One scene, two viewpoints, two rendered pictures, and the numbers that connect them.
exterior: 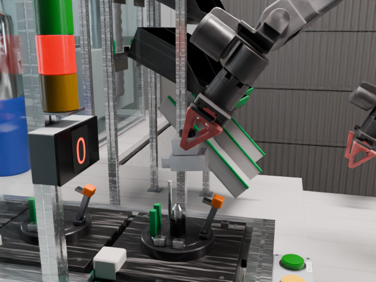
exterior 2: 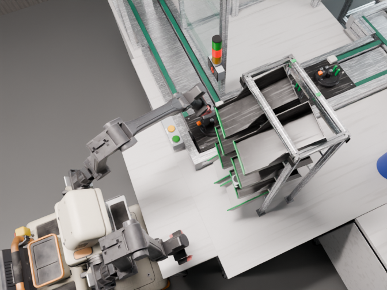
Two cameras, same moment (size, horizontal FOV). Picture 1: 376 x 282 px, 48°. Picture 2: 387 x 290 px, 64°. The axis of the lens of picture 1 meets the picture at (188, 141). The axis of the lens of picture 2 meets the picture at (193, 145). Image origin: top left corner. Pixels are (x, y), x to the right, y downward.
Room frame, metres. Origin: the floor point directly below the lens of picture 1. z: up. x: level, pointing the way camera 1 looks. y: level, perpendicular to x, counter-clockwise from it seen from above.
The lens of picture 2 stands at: (1.39, -0.46, 2.53)
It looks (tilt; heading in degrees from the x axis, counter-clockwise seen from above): 66 degrees down; 152
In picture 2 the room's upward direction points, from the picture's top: 9 degrees counter-clockwise
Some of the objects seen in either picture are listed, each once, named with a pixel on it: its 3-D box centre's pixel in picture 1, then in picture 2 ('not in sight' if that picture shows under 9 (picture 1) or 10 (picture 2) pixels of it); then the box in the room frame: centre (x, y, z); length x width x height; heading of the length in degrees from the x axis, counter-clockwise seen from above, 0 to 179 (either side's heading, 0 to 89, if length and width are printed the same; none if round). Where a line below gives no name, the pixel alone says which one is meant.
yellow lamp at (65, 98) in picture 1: (59, 91); (216, 57); (0.58, 0.18, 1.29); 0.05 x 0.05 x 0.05
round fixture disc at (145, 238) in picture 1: (177, 238); (212, 125); (0.74, 0.02, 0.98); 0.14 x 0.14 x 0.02
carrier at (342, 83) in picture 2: not in sight; (329, 73); (0.91, 0.75, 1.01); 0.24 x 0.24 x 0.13; 77
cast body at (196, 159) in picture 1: (183, 149); (209, 109); (0.74, 0.01, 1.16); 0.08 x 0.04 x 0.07; 79
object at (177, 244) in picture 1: (178, 243); not in sight; (0.69, 0.02, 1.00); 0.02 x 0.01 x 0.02; 77
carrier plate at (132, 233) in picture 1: (177, 247); (212, 126); (0.74, 0.02, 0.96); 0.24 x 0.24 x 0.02; 77
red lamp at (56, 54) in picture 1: (56, 53); (216, 50); (0.58, 0.18, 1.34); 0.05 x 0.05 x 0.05
